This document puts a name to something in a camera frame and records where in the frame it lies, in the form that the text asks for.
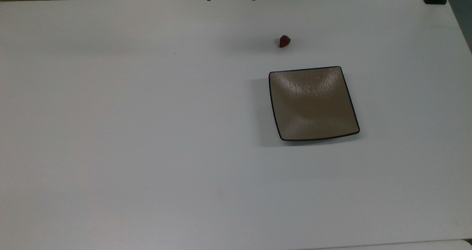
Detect square brown ceramic plate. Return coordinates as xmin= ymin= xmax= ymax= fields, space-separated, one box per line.
xmin=268 ymin=66 xmax=360 ymax=142

